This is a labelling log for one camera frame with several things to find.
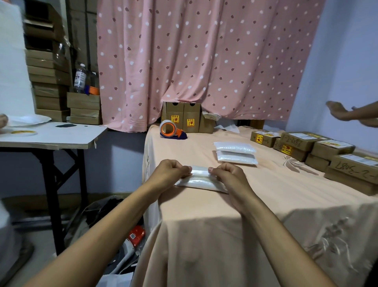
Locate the clear plastic bottle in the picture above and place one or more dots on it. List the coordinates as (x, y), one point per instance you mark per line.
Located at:
(80, 77)

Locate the white flat packet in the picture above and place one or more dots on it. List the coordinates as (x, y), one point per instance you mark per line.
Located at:
(28, 119)

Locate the pile of labelled cardboard parcels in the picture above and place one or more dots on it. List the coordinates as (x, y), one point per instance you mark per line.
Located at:
(327, 153)

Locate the upright brown cardboard box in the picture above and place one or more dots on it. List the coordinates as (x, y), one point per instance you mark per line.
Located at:
(173, 113)
(192, 116)

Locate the pink polka dot curtain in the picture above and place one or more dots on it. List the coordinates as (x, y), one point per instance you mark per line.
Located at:
(206, 56)

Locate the person's left hand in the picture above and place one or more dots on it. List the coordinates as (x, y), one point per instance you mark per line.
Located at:
(167, 176)

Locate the crumpled white plastic bag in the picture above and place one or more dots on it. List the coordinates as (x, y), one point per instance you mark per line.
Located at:
(229, 127)

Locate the small dark flat object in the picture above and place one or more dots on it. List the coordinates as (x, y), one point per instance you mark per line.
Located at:
(66, 125)

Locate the small plain cardboard box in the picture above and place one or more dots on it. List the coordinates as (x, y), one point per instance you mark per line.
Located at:
(206, 125)

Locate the peach tablecloth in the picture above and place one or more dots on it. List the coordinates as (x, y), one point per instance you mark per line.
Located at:
(236, 236)

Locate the red and white handheld appliance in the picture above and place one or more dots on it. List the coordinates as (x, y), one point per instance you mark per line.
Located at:
(134, 238)

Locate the person's right forearm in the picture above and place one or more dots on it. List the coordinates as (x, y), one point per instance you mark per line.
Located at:
(280, 245)

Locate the person's left fingers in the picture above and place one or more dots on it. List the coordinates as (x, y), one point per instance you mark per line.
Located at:
(182, 170)

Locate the yellowish tape roll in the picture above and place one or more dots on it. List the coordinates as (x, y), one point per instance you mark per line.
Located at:
(23, 132)

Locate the flat brown cardboard carton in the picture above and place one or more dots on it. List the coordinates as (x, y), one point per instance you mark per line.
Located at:
(83, 100)
(85, 120)
(85, 112)

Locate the person's right hand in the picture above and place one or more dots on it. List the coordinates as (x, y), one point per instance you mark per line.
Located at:
(233, 184)

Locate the another person's forearm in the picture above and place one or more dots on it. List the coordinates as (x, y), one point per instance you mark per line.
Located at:
(366, 113)

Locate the person's left forearm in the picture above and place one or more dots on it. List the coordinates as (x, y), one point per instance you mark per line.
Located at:
(103, 233)

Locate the stack of flat cardboard boxes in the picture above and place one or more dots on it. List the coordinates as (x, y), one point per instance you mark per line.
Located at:
(47, 71)

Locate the white foam sheet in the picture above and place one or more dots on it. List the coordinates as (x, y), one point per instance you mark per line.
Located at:
(13, 59)

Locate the orange and blue tape dispenser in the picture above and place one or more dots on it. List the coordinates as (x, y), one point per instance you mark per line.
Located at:
(169, 130)

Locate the white torn paper scrap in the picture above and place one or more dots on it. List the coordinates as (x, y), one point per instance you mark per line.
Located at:
(211, 116)

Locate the white folding table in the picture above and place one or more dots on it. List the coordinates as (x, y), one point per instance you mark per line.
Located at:
(56, 134)

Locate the white plastic packet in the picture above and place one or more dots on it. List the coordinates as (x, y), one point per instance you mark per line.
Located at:
(236, 158)
(201, 180)
(234, 147)

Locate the person's right fingers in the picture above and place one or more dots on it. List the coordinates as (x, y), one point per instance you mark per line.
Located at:
(218, 171)

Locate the black plastic bag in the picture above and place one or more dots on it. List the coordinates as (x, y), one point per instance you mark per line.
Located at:
(103, 210)

